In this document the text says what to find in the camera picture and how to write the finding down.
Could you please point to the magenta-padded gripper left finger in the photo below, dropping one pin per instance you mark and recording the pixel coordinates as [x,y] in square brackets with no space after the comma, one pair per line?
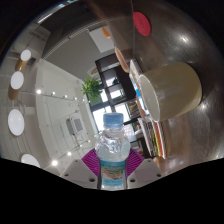
[77,171]

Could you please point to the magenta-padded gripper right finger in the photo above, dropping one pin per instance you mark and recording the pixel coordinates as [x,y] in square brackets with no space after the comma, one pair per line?
[145,171]

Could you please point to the clear water bottle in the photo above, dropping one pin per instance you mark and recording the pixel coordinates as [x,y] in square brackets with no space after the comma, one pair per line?
[112,156]

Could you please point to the ceiling track spotlights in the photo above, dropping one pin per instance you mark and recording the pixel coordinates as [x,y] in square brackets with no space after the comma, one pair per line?
[54,163]

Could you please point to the stack of colourful books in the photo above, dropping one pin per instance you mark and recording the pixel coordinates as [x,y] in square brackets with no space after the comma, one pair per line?
[155,138]

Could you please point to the ceiling air conditioner unit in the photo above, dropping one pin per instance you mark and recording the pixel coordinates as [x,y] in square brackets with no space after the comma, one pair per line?
[76,125]

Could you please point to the round white ceiling lamps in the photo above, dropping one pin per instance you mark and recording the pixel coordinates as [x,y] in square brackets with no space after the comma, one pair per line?
[16,121]

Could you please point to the potted green plants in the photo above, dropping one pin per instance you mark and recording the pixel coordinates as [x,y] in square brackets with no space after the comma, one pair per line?
[91,89]

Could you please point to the cream ceramic mug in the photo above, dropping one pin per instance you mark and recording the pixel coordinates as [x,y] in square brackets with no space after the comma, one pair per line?
[176,90]

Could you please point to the orange chairs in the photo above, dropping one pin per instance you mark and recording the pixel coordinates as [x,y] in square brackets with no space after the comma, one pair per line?
[122,60]

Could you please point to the white wall radiator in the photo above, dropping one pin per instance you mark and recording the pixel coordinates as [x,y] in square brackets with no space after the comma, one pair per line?
[100,41]

